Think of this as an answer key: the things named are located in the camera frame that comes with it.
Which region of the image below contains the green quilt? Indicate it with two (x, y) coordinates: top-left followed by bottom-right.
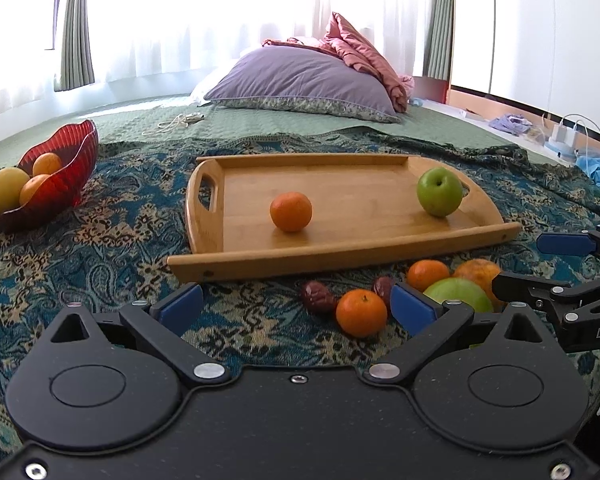
(0, 94), (581, 173)

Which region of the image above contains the white sheer curtain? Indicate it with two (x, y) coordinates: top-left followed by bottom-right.
(0, 0), (433, 128)

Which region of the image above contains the tangerine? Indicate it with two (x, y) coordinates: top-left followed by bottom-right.
(336, 289), (388, 338)
(406, 259), (451, 293)
(270, 191), (313, 233)

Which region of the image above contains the small green apple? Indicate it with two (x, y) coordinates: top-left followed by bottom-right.
(416, 167), (464, 218)

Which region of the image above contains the grey-green curtain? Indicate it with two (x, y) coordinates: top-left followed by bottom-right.
(424, 0), (455, 81)
(54, 0), (97, 92)

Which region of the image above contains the large orange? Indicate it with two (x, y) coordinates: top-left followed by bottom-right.
(452, 258), (503, 306)

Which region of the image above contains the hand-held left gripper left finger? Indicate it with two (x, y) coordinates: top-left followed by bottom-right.
(45, 282), (231, 389)

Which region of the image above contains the white pillow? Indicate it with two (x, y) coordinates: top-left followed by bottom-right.
(189, 57), (242, 107)

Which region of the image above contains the purple cloth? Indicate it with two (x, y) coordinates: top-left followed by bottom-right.
(487, 114), (534, 137)

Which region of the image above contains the wooden bed frame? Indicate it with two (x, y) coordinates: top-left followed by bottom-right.
(411, 76), (600, 161)

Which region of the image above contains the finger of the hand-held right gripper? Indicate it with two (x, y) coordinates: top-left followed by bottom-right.
(491, 269), (600, 327)
(536, 225), (600, 273)

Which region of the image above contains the purple pillow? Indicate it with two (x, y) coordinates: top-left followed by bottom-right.
(203, 46), (402, 124)

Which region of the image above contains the white charger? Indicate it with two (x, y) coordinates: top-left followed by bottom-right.
(550, 115), (589, 147)

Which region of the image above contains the red glass bowl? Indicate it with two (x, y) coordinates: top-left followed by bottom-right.
(0, 119), (100, 234)

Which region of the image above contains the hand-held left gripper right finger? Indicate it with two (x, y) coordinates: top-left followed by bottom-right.
(362, 282), (556, 389)

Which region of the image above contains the dried red date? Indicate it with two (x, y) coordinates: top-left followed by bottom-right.
(372, 276), (396, 307)
(300, 281), (339, 316)

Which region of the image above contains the large green apple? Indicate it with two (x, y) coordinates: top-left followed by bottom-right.
(422, 278), (495, 314)

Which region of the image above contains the pink duvet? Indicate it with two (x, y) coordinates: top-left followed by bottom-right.
(261, 11), (415, 113)

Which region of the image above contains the white cable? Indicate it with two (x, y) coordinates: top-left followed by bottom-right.
(142, 112), (206, 136)

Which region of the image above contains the yellow pear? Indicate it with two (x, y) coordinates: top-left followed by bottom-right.
(0, 167), (31, 216)

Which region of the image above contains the wooden serving tray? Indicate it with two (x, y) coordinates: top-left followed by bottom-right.
(166, 154), (522, 283)

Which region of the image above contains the blue patterned blanket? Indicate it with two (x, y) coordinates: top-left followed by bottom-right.
(0, 127), (600, 466)

